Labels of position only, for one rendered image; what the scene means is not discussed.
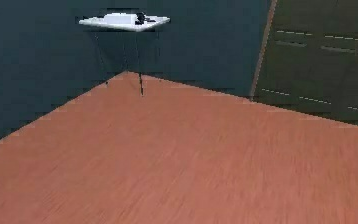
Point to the white box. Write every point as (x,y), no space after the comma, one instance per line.
(119,19)

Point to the white table with thin legs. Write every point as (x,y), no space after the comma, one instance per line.
(120,25)

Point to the small black object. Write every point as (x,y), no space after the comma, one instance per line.
(141,18)

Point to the dark green room door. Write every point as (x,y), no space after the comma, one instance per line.
(315,63)

